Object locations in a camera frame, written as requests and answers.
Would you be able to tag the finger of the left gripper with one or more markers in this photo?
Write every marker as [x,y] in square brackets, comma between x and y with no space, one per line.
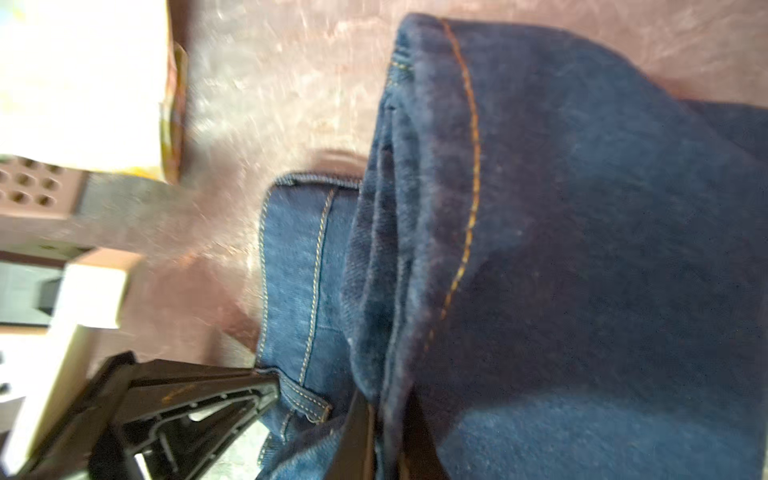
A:
[156,420]

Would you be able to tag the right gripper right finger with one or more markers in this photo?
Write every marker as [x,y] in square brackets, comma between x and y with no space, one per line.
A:
[418,459]

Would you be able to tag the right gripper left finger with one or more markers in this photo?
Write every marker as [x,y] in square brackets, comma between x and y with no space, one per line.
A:
[355,456]

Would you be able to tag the blue denim skirt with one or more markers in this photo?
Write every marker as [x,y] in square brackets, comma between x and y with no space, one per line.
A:
[566,264]

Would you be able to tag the pastel floral skirt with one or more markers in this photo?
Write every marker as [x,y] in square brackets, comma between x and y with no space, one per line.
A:
[93,85]

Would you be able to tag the pink plastic basket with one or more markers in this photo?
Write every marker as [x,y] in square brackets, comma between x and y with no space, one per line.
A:
[36,190]

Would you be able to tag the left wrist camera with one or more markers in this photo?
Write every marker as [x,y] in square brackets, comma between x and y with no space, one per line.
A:
[51,369]

